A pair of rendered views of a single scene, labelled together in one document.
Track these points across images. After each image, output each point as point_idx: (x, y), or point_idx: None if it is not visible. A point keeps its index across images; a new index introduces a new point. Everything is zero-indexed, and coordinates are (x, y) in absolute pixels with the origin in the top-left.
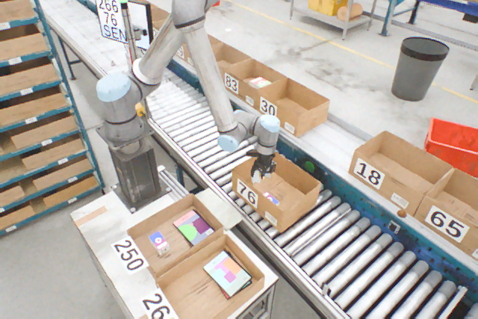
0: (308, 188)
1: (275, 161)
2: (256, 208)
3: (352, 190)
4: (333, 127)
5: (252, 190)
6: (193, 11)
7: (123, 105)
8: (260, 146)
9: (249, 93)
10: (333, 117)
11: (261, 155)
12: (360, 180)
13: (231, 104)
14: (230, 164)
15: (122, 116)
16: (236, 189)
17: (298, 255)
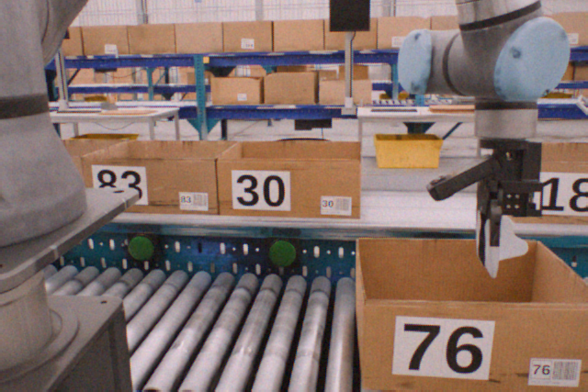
0: (501, 282)
1: (384, 270)
2: (485, 381)
3: (559, 245)
4: (384, 195)
5: (469, 319)
6: None
7: None
8: (517, 111)
9: (188, 183)
10: (369, 181)
11: (518, 146)
12: (551, 223)
13: (142, 233)
14: (273, 343)
15: (6, 56)
16: (387, 369)
17: None
